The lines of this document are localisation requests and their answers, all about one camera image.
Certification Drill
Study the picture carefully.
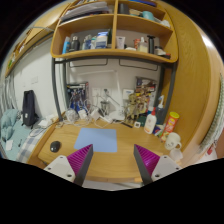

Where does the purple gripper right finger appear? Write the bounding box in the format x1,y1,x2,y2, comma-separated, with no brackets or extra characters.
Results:
134,144,181,185

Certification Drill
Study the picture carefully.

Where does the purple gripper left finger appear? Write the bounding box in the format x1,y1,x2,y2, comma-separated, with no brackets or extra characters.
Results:
45,144,93,186

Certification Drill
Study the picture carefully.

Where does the black computer mouse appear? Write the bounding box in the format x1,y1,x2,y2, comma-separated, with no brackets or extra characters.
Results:
50,141,61,153

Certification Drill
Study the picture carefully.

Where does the blue mouse pad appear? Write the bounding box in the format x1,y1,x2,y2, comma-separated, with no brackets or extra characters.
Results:
74,128,117,153

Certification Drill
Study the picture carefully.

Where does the white mug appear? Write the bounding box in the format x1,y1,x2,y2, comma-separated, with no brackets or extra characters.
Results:
165,132,182,150

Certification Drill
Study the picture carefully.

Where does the white lotion bottle red cap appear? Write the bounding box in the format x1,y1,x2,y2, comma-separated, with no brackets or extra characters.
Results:
144,109,157,134

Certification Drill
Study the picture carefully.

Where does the yellow red snack can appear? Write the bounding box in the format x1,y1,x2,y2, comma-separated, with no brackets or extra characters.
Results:
161,112,180,142

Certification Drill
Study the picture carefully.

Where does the blue spray bottle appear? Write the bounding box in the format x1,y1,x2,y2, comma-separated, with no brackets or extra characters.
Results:
156,95,164,124

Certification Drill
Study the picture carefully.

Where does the golden robot figurine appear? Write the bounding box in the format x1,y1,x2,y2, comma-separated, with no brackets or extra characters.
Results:
125,93,144,124

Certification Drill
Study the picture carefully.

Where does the black backpack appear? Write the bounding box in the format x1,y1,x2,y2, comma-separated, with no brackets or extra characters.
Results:
22,90,39,127

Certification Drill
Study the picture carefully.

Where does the blue figure box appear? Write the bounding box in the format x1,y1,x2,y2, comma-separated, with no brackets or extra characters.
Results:
67,82,89,112

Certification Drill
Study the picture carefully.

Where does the teal blanket on bed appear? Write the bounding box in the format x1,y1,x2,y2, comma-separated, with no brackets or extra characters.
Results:
0,109,21,142

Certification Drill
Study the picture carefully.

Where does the black bottle on shelf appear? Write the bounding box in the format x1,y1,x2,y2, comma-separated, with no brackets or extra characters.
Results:
147,35,155,54

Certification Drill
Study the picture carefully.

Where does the white tube on shelf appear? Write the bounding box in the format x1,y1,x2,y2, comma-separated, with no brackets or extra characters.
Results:
116,36,125,49

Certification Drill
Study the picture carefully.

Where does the wooden shelf unit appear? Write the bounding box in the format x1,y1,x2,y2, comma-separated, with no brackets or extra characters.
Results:
51,0,178,63

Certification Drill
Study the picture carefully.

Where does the white charger with cables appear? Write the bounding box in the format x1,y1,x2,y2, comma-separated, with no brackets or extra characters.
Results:
78,109,87,119

